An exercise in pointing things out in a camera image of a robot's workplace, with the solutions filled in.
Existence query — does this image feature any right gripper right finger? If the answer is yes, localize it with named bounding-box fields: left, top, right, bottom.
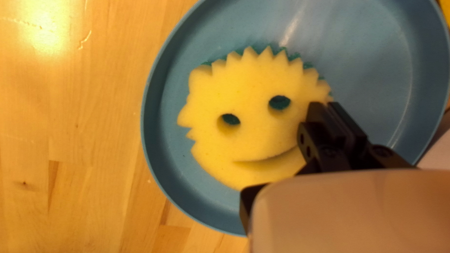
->
left=330, top=102, right=415, bottom=170

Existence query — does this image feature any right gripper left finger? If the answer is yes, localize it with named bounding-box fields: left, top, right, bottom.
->
left=240, top=102, right=354, bottom=236

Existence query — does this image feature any teal round plate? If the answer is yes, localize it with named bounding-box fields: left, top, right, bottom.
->
left=141, top=0, right=450, bottom=237

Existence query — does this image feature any yellow smiling sponge green underside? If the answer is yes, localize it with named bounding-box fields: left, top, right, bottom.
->
left=177, top=46, right=333, bottom=190

